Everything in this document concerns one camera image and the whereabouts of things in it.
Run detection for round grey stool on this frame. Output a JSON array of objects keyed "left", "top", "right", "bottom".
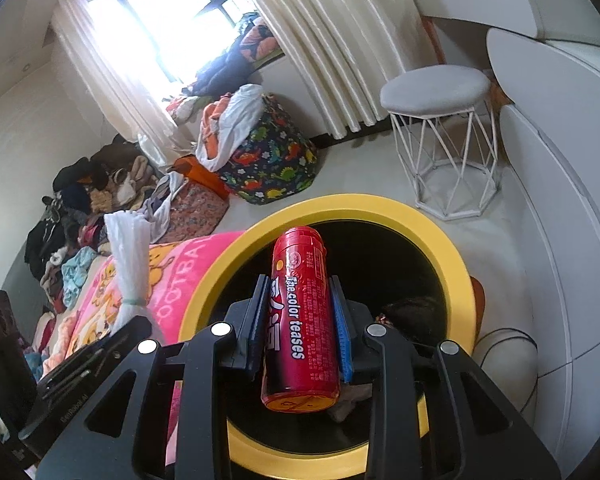
[{"left": 380, "top": 64, "right": 500, "bottom": 221}]

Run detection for window with dark frame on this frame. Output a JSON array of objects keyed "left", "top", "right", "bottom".
[{"left": 86, "top": 0, "right": 256, "bottom": 96}]

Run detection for cream curtain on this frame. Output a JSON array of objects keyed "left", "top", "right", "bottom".
[
  {"left": 52, "top": 0, "right": 194, "bottom": 168},
  {"left": 254, "top": 0, "right": 438, "bottom": 139}
]

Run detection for dark clothes on windowsill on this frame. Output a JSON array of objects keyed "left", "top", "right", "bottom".
[{"left": 166, "top": 11, "right": 285, "bottom": 126}]

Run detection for dinosaur print laundry basket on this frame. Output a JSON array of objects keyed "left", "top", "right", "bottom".
[{"left": 219, "top": 93, "right": 318, "bottom": 205}]

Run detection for pink cartoon blanket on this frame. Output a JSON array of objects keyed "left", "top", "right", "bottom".
[{"left": 42, "top": 231, "right": 246, "bottom": 466}]

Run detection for black cable on floor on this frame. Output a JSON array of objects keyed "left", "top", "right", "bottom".
[{"left": 471, "top": 327, "right": 541, "bottom": 416}]

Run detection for left cream curtain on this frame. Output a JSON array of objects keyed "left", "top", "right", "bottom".
[{"left": 52, "top": 0, "right": 194, "bottom": 168}]

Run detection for white foam net bundle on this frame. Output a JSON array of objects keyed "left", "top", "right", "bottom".
[{"left": 104, "top": 210, "right": 164, "bottom": 344}]

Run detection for red candy tube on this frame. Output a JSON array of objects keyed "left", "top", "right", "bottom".
[{"left": 261, "top": 226, "right": 340, "bottom": 414}]

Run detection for white curved chair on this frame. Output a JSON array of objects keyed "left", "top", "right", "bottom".
[{"left": 486, "top": 29, "right": 600, "bottom": 476}]

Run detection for grey white clothes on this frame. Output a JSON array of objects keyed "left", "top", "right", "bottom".
[{"left": 138, "top": 171, "right": 187, "bottom": 244}]

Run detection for right cream curtain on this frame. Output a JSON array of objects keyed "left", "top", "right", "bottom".
[{"left": 254, "top": 0, "right": 438, "bottom": 139}]

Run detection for clothes pile on bed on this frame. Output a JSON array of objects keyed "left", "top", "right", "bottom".
[{"left": 23, "top": 134, "right": 157, "bottom": 281}]

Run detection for light blue garment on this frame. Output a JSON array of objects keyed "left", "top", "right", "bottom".
[{"left": 61, "top": 246, "right": 98, "bottom": 309}]

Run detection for floral pink bag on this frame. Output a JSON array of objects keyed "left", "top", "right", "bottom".
[{"left": 158, "top": 182, "right": 230, "bottom": 244}]

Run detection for yellow rimmed trash bin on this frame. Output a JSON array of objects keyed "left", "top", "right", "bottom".
[{"left": 180, "top": 194, "right": 476, "bottom": 479}]

